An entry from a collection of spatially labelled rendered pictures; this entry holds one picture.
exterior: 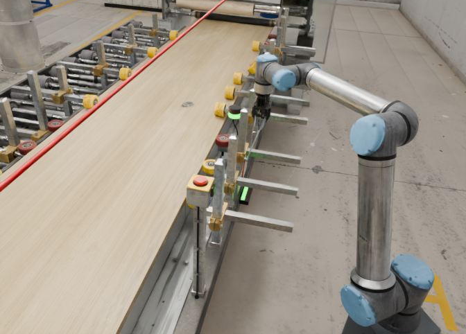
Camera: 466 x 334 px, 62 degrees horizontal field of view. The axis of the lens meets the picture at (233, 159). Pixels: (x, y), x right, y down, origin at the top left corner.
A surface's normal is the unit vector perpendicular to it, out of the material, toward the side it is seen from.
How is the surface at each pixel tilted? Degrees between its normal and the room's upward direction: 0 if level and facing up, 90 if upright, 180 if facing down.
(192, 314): 0
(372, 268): 78
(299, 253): 0
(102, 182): 0
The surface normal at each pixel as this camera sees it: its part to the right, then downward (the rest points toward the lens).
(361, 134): -0.90, 0.07
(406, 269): 0.14, -0.85
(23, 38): 0.63, 0.46
